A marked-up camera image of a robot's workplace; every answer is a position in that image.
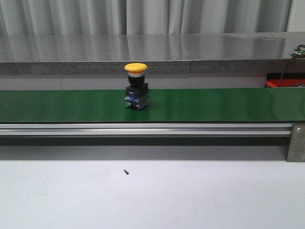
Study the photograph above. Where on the yellow mushroom push button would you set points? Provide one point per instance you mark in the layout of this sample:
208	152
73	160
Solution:
136	94

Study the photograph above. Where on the green conveyor belt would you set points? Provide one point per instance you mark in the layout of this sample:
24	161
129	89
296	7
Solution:
165	105

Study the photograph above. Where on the grey stone counter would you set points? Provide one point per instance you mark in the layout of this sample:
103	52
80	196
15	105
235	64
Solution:
263	52

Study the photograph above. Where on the red bin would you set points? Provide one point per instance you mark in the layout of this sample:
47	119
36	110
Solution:
288	80

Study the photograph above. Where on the small green circuit board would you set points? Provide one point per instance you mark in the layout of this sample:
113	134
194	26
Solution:
299	51

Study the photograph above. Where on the grey curtain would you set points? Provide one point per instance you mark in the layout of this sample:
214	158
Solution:
114	17

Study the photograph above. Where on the aluminium conveyor side rail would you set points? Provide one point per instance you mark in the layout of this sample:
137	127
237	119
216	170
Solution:
146	129

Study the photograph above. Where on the metal conveyor support bracket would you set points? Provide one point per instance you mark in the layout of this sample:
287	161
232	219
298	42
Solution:
296	151

